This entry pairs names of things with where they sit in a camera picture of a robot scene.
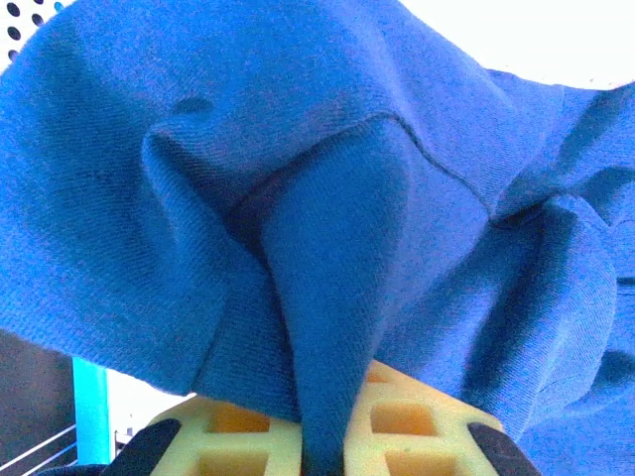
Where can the navy blue t-shirt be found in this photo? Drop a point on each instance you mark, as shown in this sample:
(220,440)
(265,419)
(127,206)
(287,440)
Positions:
(317,198)

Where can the lavender plastic basket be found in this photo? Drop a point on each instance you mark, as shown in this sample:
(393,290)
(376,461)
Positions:
(24,14)

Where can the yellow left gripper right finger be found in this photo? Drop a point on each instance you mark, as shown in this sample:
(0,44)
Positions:
(436,441)

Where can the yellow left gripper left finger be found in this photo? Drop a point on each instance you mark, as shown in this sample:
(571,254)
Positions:
(238,446)

